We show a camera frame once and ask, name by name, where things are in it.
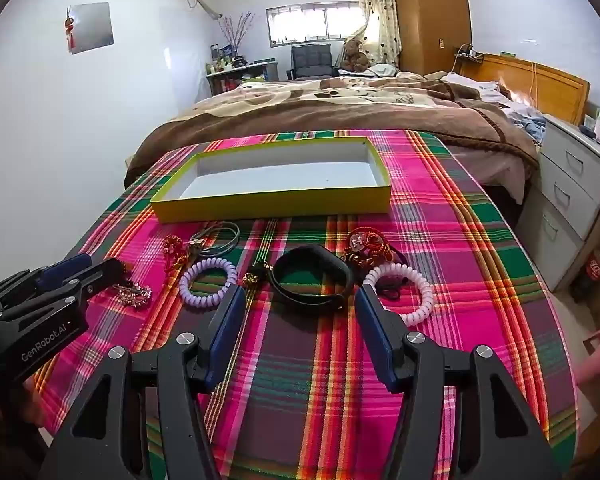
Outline silver wall sheet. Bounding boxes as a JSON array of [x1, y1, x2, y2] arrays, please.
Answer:
[[69, 2, 116, 55]]

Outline red ornate knot bracelet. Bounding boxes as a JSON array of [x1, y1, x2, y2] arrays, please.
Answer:
[[347, 227, 397, 269]]

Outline spotted cream curtain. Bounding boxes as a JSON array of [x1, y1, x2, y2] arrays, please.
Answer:
[[356, 0, 400, 68]]

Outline pale pink spiral hair tie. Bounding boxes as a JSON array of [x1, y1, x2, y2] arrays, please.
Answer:
[[362, 262, 434, 328]]

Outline pink green plaid cloth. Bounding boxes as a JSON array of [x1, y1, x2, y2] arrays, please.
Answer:
[[32, 130, 581, 480]]

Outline grey leather wrap bracelet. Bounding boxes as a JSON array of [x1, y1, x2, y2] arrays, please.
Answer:
[[189, 224, 242, 258]]

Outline white shelf desk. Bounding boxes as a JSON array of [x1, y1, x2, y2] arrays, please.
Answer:
[[205, 57, 279, 96]]

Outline row of bottles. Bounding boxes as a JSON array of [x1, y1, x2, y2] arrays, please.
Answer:
[[207, 42, 246, 73]]

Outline crumpled white blue bedding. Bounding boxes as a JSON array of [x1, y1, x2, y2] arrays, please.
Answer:
[[442, 72, 548, 141]]

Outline brown patterned blanket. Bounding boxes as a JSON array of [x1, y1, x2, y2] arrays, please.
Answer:
[[124, 71, 540, 191]]

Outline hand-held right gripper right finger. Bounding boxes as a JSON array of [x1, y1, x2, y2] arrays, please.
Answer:
[[354, 285, 563, 480]]

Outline wooden headboard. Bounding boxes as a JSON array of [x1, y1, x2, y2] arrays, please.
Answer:
[[455, 52, 591, 126]]

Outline lavender spiral hair tie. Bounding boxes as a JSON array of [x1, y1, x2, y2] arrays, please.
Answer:
[[179, 258, 239, 307]]

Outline red knot wall ornament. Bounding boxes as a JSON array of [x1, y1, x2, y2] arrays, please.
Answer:
[[64, 6, 77, 52]]

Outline flower branches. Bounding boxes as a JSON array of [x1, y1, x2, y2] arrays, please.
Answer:
[[219, 10, 256, 58]]

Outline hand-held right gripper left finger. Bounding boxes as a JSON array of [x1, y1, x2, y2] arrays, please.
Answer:
[[45, 286, 248, 480]]

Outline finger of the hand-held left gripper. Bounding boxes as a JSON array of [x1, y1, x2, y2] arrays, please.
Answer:
[[0, 254, 94, 311], [0, 258, 131, 323]]

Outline red gold bead bracelet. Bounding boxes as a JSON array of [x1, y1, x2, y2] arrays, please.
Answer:
[[162, 234, 188, 273]]

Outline window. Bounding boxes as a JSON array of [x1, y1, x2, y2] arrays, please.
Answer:
[[266, 2, 368, 48]]

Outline gold rhinestone hair clip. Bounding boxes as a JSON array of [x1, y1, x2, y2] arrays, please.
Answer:
[[111, 282, 154, 311]]

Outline black wristband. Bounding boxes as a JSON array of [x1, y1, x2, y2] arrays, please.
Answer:
[[271, 244, 354, 315]]

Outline wooden wardrobe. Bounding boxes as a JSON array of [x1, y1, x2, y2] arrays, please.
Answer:
[[390, 0, 473, 77]]

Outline grey drawer cabinet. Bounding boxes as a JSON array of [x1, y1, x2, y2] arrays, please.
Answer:
[[515, 114, 600, 293]]

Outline gold black charm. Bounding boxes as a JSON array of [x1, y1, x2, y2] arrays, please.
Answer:
[[242, 262, 274, 287]]

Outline brown teddy bear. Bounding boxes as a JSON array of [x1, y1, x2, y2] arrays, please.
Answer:
[[339, 39, 370, 73]]

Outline yellow-green cardboard box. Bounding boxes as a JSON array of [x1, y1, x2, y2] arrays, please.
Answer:
[[150, 136, 392, 224]]

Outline dark armchair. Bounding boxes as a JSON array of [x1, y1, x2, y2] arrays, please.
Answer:
[[286, 43, 338, 81]]

